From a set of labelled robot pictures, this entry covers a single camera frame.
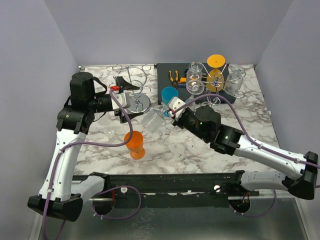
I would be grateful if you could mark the ribbed clear wine glass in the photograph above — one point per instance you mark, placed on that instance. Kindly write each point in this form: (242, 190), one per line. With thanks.
(194, 72)

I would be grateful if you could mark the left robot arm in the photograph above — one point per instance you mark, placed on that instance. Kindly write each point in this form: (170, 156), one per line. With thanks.
(58, 197)

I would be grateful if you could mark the clear stemmed glass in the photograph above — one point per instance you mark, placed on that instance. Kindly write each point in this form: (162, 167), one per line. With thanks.
(194, 87)

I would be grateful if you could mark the orange plastic goblet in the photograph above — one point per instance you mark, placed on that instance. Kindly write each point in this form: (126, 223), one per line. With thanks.
(136, 145)

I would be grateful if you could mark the dark grey tool tray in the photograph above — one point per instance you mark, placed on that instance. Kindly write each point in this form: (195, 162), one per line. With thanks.
(164, 79)

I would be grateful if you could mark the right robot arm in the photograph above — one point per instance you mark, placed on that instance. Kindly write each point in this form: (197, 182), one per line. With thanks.
(293, 172)

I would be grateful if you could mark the clear glass with reflection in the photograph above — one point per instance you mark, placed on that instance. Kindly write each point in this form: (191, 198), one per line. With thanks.
(234, 81)

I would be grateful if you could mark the round ring chrome glass rack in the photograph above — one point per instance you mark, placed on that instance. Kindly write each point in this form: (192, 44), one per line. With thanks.
(140, 103)

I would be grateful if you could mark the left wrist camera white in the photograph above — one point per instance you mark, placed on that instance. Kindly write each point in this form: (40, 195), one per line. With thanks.
(119, 98)

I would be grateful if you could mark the orange utility knife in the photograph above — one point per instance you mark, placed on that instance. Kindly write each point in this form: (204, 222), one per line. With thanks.
(182, 80)

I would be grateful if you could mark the blue plastic goblet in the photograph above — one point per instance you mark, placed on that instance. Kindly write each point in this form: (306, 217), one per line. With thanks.
(166, 96)

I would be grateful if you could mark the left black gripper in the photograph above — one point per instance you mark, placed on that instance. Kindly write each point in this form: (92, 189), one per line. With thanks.
(124, 85)

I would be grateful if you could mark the black front mounting rail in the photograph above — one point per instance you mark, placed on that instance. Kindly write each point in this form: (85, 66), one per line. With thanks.
(194, 190)

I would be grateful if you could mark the scroll arm chrome glass rack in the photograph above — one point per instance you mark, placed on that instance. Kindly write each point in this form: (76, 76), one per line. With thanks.
(215, 78)

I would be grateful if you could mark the yellow plastic goblet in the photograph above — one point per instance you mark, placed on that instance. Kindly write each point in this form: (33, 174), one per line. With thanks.
(215, 79)

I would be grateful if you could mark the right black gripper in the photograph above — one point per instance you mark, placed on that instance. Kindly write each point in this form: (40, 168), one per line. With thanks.
(178, 123)

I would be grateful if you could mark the yellow handled pliers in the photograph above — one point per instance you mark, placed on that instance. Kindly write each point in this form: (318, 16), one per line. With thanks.
(174, 78)

